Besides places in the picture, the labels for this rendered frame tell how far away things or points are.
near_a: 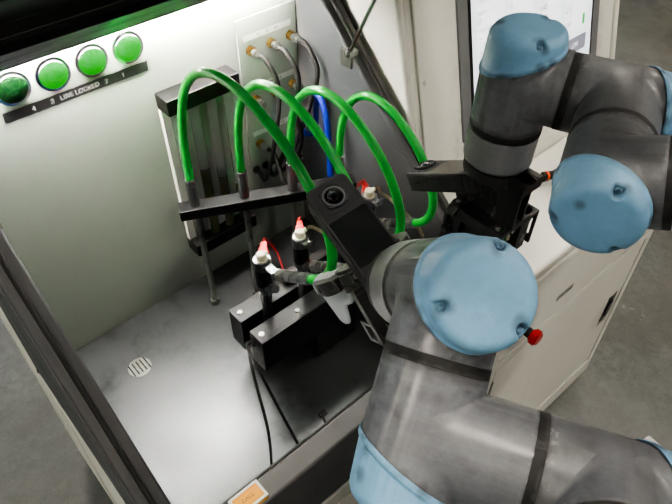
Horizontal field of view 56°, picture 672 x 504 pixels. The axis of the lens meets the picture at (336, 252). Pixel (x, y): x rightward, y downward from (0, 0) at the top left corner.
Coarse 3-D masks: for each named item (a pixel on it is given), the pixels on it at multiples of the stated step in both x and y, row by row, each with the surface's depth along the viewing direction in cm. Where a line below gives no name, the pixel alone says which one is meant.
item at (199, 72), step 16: (192, 80) 90; (224, 80) 82; (240, 96) 80; (256, 112) 79; (272, 128) 79; (288, 144) 79; (288, 160) 79; (192, 176) 109; (304, 176) 79; (336, 256) 83
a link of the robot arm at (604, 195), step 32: (576, 128) 54; (608, 128) 51; (640, 128) 52; (576, 160) 50; (608, 160) 48; (640, 160) 48; (576, 192) 48; (608, 192) 47; (640, 192) 47; (576, 224) 50; (608, 224) 48; (640, 224) 47
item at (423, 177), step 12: (420, 168) 79; (432, 168) 78; (444, 168) 77; (456, 168) 75; (408, 180) 80; (420, 180) 78; (432, 180) 77; (444, 180) 75; (456, 180) 74; (468, 180) 72; (456, 192) 75; (468, 192) 73
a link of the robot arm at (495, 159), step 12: (468, 132) 67; (468, 144) 68; (480, 144) 66; (492, 144) 65; (528, 144) 65; (468, 156) 68; (480, 156) 67; (492, 156) 66; (504, 156) 65; (516, 156) 65; (528, 156) 66; (480, 168) 68; (492, 168) 67; (504, 168) 66; (516, 168) 67
